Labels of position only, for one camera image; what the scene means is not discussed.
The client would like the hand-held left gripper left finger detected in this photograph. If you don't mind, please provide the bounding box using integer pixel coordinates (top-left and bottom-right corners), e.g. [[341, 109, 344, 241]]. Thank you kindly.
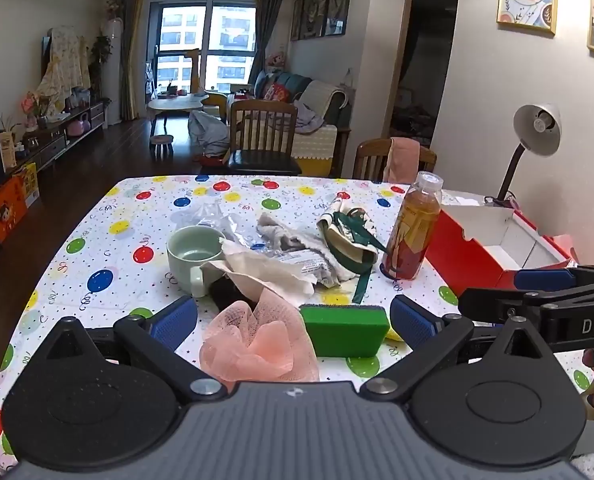
[[44, 296, 225, 403]]

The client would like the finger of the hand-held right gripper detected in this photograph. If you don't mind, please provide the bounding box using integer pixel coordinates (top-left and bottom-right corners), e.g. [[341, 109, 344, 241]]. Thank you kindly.
[[515, 266, 594, 290], [458, 287, 543, 322]]

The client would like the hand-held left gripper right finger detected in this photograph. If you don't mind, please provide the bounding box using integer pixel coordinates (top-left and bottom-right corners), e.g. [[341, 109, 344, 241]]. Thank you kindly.
[[364, 296, 545, 403]]

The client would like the red cardboard box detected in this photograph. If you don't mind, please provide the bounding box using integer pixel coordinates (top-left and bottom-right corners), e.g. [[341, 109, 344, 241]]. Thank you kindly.
[[423, 202, 578, 298]]

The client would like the black sock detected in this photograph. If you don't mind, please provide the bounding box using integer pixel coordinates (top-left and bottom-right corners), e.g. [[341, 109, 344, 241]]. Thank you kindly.
[[209, 275, 260, 313]]

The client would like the pink mesh bath loofah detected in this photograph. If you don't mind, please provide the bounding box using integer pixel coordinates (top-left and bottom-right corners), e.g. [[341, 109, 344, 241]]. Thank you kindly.
[[199, 290, 320, 393]]

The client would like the printed pouch with green ribbon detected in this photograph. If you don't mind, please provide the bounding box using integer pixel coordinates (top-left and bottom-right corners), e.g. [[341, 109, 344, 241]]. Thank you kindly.
[[317, 200, 393, 306]]

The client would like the clear plastic bag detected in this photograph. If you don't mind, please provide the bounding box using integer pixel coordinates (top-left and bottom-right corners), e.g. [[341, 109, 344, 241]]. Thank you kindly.
[[172, 200, 258, 251]]

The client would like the pale green mug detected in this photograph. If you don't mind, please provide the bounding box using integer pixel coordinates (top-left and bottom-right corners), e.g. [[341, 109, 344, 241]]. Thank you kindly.
[[166, 225, 228, 298]]

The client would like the green sponge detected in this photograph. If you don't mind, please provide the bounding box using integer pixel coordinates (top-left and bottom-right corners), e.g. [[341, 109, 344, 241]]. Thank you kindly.
[[299, 302, 390, 358]]

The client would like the balloon print tablecloth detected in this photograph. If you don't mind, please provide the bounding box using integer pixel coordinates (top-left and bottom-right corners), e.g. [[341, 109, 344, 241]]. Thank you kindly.
[[0, 175, 594, 476]]

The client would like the tea bottle with white cap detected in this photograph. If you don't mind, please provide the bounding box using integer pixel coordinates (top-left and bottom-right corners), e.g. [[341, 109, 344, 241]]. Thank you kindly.
[[379, 171, 444, 281]]

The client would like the beige cloth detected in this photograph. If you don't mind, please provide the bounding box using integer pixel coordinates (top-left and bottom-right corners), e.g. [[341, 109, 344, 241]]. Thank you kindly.
[[199, 240, 318, 308]]

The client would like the white foil packet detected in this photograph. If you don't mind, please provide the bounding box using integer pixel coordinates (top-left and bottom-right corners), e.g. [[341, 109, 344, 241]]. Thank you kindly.
[[264, 245, 328, 286]]

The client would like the grey desk lamp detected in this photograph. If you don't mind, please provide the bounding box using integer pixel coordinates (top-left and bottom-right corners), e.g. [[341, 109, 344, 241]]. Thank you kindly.
[[484, 104, 562, 208]]

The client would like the pink towel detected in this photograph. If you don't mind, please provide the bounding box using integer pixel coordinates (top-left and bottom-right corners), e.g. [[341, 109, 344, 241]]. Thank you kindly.
[[383, 137, 421, 184]]

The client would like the small round stool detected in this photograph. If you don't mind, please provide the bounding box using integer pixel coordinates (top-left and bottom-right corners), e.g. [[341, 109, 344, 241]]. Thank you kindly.
[[150, 135, 174, 161]]

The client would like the wooden chair dark seat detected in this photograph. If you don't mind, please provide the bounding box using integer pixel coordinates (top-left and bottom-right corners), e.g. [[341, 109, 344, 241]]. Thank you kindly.
[[227, 100, 303, 177]]

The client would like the grey cloth bag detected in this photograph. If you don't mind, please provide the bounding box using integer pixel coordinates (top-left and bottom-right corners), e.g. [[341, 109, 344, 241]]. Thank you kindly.
[[188, 109, 230, 156]]

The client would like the orange gift box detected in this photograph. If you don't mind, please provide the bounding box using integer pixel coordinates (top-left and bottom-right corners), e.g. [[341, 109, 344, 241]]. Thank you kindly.
[[0, 176, 28, 245]]

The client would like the yellow cardboard box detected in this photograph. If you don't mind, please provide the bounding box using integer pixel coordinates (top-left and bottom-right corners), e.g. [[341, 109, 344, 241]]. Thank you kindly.
[[11, 161, 40, 208]]

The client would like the sofa with cream cover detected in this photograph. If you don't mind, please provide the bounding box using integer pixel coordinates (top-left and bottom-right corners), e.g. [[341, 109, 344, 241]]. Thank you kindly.
[[227, 71, 353, 177]]

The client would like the dark wooden TV cabinet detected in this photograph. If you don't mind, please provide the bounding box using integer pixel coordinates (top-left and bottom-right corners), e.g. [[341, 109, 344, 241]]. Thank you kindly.
[[0, 100, 108, 178]]

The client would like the white coffee table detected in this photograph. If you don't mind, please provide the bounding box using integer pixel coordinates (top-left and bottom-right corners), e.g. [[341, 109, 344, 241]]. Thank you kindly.
[[148, 91, 228, 133]]

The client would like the lilac garment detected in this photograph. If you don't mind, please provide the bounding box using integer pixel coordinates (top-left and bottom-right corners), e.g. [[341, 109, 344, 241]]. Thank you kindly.
[[294, 100, 325, 133]]

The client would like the cream paper bag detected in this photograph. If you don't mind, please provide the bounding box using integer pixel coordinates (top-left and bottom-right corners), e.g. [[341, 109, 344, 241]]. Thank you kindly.
[[0, 130, 18, 171]]

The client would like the giraffe figure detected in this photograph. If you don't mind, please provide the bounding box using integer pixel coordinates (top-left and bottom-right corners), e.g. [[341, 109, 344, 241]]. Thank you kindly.
[[184, 47, 200, 95]]

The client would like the red printed cushion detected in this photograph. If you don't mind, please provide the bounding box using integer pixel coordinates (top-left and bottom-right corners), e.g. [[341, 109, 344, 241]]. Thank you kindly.
[[264, 82, 290, 106]]

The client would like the white tower air conditioner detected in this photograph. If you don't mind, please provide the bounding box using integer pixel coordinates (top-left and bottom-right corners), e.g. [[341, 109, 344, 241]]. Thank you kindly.
[[101, 17, 125, 128]]

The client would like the pink flower bouquet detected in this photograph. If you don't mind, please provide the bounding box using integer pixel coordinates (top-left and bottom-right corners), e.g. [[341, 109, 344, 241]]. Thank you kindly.
[[21, 91, 52, 131]]

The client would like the yellow grey curtain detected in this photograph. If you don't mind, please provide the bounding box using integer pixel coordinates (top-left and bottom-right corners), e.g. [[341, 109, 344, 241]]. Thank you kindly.
[[119, 0, 148, 121]]

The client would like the green potted plant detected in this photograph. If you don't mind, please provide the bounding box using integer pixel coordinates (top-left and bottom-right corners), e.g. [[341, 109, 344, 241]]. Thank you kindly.
[[89, 32, 114, 101]]

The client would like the floral cloth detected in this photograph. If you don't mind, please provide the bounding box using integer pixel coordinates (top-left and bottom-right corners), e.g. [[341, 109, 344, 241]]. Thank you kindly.
[[37, 25, 92, 111]]

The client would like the large window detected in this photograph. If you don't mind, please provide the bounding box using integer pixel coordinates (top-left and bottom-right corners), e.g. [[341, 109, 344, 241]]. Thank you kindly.
[[149, 0, 258, 96]]

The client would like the black framed wall picture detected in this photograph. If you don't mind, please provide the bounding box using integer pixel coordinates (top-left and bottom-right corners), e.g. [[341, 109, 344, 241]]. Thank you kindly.
[[302, 0, 332, 40], [324, 0, 354, 37], [290, 0, 305, 42]]

